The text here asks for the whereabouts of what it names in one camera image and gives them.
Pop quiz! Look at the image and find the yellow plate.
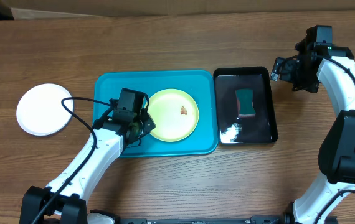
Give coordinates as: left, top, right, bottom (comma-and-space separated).
146, 89, 199, 142

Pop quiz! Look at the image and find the green scrub sponge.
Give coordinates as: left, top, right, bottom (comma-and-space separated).
235, 89, 255, 119

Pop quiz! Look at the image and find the white plate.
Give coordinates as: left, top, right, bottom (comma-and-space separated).
16, 83, 73, 136

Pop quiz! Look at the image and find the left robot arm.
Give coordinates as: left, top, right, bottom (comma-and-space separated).
19, 88, 156, 223

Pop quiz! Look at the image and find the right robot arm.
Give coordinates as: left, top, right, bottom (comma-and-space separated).
270, 25, 355, 224

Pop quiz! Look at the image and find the teal plastic tray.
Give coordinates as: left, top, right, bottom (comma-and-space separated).
94, 70, 219, 158

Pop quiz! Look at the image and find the black water tray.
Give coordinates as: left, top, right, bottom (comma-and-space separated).
213, 67, 278, 145

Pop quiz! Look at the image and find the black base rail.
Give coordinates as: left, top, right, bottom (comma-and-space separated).
116, 215, 282, 224

